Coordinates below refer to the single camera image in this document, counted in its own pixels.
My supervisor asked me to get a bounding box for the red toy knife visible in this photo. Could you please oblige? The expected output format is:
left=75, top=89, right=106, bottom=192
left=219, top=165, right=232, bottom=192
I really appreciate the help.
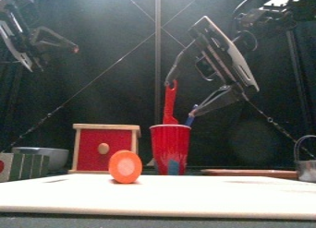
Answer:
left=162, top=79, right=181, bottom=126

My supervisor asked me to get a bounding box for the orange toy carrot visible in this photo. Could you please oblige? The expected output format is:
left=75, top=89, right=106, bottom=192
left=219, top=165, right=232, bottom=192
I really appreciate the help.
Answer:
left=108, top=150, right=145, bottom=185

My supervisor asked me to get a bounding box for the blue toy utensil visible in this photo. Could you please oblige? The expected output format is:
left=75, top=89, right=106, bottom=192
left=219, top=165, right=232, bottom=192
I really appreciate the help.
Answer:
left=184, top=103, right=200, bottom=127

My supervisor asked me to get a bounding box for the red plastic cup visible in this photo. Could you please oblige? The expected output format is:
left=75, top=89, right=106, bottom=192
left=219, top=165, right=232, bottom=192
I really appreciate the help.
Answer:
left=149, top=124, right=193, bottom=176

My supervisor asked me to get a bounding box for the blue tape strip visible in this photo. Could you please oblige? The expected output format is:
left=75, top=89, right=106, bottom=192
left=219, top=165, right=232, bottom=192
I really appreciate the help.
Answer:
left=166, top=159, right=183, bottom=176

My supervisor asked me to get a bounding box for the small metal cup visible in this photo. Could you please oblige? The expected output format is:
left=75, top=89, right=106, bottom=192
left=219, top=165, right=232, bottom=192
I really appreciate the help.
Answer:
left=292, top=134, right=316, bottom=183

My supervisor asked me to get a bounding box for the light blue bottle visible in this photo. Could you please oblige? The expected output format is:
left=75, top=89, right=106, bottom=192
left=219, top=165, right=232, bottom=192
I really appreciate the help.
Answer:
left=10, top=146, right=71, bottom=173

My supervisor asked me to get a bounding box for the wooden slot box red drawer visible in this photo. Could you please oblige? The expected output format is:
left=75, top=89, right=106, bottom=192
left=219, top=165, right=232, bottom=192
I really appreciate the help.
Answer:
left=69, top=123, right=142, bottom=174

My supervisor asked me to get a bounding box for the green striped sushi block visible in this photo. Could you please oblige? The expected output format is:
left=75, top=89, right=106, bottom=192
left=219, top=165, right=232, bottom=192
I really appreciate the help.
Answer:
left=0, top=152, right=51, bottom=183

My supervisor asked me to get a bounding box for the white plastic cutting board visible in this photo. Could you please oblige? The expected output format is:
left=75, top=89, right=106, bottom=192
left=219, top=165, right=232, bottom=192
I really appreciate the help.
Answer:
left=0, top=173, right=316, bottom=222

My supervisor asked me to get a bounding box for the vertical metal frame pole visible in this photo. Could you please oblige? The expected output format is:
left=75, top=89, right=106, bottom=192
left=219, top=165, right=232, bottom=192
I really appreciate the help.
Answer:
left=154, top=0, right=162, bottom=125

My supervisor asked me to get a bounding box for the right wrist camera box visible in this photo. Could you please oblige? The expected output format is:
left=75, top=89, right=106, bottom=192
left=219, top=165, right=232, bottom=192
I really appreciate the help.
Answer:
left=195, top=54, right=219, bottom=82

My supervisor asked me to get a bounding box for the thin white diagonal cord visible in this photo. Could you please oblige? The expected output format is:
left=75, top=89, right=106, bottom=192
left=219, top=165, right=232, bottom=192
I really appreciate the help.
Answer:
left=0, top=0, right=207, bottom=153
left=120, top=0, right=316, bottom=161

